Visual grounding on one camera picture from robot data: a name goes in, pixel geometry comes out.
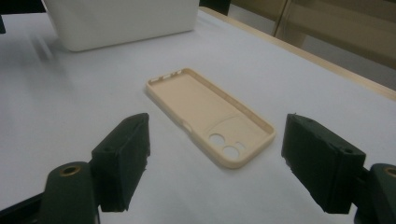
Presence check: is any beige phone case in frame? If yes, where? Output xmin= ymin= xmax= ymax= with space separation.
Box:
xmin=145 ymin=67 xmax=276 ymax=170

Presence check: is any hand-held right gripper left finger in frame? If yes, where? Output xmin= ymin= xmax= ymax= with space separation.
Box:
xmin=91 ymin=112 xmax=151 ymax=213

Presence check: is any white plastic storage box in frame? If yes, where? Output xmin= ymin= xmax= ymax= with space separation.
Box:
xmin=41 ymin=0 xmax=200 ymax=52

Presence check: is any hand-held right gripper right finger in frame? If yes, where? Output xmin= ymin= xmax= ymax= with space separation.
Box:
xmin=281 ymin=113 xmax=367 ymax=215

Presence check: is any white table mat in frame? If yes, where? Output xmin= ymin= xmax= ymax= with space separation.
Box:
xmin=0 ymin=8 xmax=396 ymax=224

